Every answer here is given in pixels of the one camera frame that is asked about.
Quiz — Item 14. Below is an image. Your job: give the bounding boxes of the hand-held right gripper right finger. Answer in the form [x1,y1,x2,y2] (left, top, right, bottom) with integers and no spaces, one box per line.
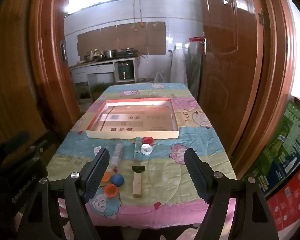
[184,148,277,240]

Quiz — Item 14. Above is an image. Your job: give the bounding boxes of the white kitchen counter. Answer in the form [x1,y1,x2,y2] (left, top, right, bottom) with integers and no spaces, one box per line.
[69,56,138,85]

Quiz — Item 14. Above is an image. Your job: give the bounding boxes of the cardboard wall sheets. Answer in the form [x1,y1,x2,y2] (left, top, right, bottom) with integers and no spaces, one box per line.
[77,21,167,55]

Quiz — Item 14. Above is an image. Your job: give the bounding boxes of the small wooden block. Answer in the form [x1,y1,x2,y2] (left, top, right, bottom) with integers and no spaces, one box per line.
[132,171,143,197]

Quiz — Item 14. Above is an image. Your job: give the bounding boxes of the blue bottle cap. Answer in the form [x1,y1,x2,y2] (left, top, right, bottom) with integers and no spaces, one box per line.
[111,174,125,187]

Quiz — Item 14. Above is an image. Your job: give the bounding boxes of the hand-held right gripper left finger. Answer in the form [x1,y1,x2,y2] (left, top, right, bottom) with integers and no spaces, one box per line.
[16,147,110,240]

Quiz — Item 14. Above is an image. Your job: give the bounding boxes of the brown wooden panel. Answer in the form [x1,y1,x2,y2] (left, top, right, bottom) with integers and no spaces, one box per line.
[0,0,43,150]

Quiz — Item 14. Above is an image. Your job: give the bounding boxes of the green carton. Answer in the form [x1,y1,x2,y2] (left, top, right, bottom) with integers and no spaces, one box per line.
[242,100,300,200]

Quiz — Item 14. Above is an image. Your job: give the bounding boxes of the metal latch plate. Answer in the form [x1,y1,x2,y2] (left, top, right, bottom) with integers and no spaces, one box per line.
[59,40,67,61]

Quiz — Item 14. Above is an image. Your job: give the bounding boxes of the red carton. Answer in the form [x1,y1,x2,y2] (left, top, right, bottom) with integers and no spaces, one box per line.
[265,165,300,233]

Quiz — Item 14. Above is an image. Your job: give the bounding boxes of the pastel printed blanket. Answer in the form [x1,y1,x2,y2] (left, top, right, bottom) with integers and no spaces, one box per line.
[46,82,238,230]

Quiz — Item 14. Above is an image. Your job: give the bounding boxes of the brown wooden door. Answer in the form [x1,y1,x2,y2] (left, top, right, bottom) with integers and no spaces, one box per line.
[199,0,265,158]

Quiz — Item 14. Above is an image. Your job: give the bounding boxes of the clear plastic sheet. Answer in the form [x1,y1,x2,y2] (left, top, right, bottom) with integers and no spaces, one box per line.
[184,40,203,98]

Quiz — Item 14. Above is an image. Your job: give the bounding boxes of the shallow cardboard box orange rim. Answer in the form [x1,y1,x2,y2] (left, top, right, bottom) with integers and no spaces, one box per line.
[85,98,180,140]

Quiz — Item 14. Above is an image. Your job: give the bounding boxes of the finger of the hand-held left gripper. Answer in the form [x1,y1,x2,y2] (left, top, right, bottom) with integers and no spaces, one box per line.
[0,131,50,173]

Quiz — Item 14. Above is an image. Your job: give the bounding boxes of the white plastic sheet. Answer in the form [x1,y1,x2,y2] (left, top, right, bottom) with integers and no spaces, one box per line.
[169,44,188,87]

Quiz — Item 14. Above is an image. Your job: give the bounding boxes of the wooden door frame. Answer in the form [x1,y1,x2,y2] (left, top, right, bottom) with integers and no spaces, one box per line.
[29,0,299,180]

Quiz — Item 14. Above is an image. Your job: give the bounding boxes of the green cooker pot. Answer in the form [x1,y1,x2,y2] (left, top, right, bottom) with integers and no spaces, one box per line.
[118,62,135,80]

